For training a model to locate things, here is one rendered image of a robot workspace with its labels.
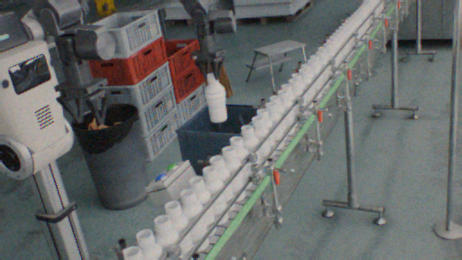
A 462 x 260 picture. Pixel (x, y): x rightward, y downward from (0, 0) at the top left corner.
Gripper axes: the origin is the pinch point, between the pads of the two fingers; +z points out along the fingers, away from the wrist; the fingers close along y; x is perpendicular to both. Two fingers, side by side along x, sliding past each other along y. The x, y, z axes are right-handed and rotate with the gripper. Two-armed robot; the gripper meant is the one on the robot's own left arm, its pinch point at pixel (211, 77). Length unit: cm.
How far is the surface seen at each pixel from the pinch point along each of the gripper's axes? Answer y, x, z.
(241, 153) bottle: -19.4, 19.4, 17.4
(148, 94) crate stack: 167, -160, 62
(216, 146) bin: 19.6, -25.9, 37.9
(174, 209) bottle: -21, 56, 17
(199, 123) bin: 39, -44, 35
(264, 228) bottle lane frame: -23, 16, 45
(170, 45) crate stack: 218, -265, 45
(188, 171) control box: -5.9, 28.8, 20.7
